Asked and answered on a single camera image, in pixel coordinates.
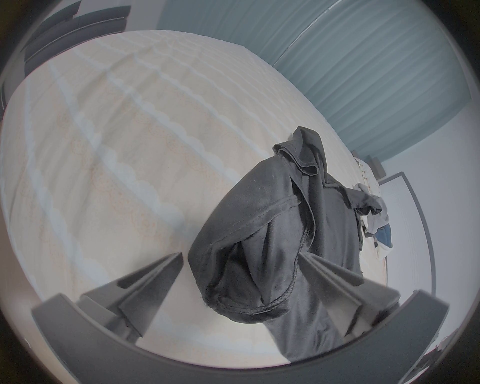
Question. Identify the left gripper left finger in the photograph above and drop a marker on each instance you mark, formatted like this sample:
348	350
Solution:
150	292

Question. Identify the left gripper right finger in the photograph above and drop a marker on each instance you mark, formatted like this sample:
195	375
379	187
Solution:
360	300

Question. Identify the black T-shirt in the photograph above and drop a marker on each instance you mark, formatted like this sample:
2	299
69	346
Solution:
270	232

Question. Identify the pile of clothes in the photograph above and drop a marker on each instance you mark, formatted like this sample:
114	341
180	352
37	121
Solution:
378	217

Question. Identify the bed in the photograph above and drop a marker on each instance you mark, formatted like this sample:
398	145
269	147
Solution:
112	150

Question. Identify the white printed pillow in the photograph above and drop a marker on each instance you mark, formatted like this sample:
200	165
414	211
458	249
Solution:
365	176

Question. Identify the blue-green curtain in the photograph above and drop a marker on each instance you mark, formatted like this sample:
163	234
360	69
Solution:
232	22
375	82

